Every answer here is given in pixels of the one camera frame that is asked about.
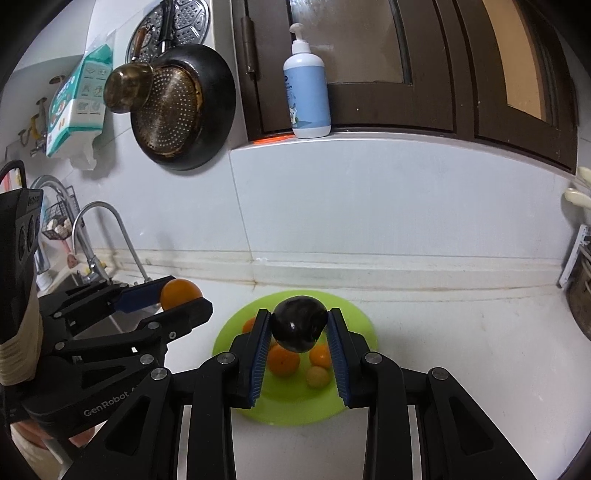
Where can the blue and white pump bottle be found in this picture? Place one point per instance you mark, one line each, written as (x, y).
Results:
(307, 92)

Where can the dark plum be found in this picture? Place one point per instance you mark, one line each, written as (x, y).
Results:
(298, 323)

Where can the teal and white tissue pack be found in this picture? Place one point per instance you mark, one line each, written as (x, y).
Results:
(78, 106)

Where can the white tissue sheet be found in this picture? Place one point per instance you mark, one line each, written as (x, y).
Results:
(85, 154)

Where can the metal dish rack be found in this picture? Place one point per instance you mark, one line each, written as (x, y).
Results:
(575, 249)

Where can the orange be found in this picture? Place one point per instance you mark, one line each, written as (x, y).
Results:
(180, 290)
(250, 326)
(321, 356)
(284, 363)

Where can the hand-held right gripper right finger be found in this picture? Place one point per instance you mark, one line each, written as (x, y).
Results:
(339, 364)

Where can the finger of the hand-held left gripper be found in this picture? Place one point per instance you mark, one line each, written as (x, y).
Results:
(184, 316)
(138, 297)

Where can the green plate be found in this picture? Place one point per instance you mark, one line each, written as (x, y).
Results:
(286, 406)

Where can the brass perforated colander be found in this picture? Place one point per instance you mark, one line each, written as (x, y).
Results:
(173, 110)

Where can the brown round fruit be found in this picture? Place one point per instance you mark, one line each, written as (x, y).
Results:
(317, 377)

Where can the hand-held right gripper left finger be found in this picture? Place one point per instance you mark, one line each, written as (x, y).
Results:
(259, 364)

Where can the brass ladle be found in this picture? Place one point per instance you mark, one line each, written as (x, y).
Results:
(127, 90)

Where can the black frying pan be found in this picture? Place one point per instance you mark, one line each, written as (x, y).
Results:
(217, 106)

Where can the metal steamer plate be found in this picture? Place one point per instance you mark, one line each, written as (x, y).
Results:
(187, 18)

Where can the dark brown window frame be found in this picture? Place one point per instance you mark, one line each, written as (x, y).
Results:
(369, 106)

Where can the large chrome faucet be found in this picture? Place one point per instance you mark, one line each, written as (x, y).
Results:
(48, 180)

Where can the thin gooseneck faucet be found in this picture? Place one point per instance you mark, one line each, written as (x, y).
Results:
(124, 235)

